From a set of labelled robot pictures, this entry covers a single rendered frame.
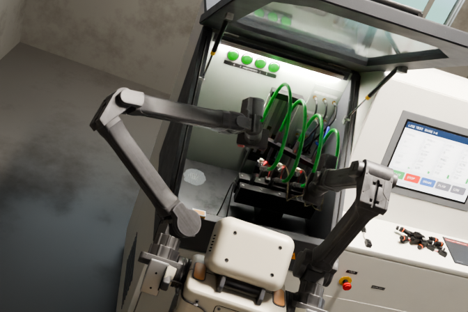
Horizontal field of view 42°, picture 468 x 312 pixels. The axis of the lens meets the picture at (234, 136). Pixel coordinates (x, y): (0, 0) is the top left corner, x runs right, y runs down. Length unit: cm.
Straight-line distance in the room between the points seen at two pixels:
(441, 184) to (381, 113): 44
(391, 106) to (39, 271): 187
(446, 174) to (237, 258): 134
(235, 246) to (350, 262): 99
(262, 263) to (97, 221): 206
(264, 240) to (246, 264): 8
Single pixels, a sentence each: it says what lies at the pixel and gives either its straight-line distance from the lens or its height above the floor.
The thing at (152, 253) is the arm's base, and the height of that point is 121.
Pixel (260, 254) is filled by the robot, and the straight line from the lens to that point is 159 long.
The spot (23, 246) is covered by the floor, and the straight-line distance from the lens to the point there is 332.
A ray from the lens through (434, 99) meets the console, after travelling 256.
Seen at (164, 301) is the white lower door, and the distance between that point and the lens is 257.
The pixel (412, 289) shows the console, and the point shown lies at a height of 83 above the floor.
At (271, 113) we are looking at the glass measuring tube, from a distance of 263.
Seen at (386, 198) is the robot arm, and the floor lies 160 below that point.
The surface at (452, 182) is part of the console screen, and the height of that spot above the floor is 121.
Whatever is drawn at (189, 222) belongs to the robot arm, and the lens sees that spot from 169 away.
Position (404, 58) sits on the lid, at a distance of 218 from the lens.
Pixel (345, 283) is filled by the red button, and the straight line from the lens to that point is 253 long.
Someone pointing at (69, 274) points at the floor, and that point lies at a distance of 323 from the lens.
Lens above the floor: 235
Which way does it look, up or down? 30 degrees down
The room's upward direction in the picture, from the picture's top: 22 degrees clockwise
